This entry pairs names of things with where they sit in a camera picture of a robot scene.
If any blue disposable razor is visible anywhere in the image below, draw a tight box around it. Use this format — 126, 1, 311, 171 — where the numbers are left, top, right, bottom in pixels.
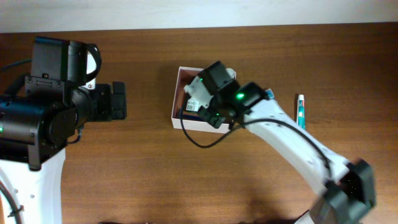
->
177, 108, 203, 121

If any white open cardboard box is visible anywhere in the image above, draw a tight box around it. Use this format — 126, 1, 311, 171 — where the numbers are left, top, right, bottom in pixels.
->
171, 67, 232, 134

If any teal white toothpaste tube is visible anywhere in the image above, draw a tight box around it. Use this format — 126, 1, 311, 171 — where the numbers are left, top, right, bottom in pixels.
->
296, 95, 305, 129

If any blue white toothbrush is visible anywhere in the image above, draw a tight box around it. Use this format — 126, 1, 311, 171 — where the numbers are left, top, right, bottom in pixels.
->
265, 88, 275, 100

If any green white small box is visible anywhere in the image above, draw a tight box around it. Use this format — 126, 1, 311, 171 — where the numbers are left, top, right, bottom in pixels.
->
185, 98, 201, 112

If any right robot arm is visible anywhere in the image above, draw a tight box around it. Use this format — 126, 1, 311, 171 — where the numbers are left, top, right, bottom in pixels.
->
184, 61, 376, 224

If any clear purple soap pump bottle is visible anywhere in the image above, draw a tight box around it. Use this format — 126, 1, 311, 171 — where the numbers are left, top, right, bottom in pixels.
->
226, 68, 236, 79

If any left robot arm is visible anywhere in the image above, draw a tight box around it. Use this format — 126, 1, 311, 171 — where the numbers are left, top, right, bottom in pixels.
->
1, 37, 127, 223

